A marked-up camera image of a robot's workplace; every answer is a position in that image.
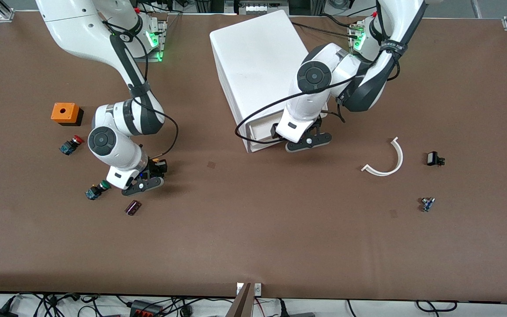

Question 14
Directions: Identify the black base cable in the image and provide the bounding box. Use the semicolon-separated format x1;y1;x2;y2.
291;12;362;39

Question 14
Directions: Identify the black and orange power strip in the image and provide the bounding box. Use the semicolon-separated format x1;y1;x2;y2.
130;300;165;317

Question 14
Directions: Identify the red push button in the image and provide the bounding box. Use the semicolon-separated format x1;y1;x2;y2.
59;135;85;156

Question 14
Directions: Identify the white drawer cabinet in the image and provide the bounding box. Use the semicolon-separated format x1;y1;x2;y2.
209;10;332;154

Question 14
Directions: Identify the white power strip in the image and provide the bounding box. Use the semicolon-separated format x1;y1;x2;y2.
244;4;281;13

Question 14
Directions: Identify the black looped cable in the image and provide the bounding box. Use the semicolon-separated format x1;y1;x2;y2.
415;300;458;313

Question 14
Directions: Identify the green push button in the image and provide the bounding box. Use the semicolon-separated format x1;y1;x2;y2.
85;180;111;201

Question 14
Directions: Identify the white curved plastic piece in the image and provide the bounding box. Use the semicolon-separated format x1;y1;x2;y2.
361;136;404;177

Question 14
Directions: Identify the orange button box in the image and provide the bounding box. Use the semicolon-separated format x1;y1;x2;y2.
51;103;84;127

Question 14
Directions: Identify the grey angled bar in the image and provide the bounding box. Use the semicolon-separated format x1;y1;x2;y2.
226;283;255;317

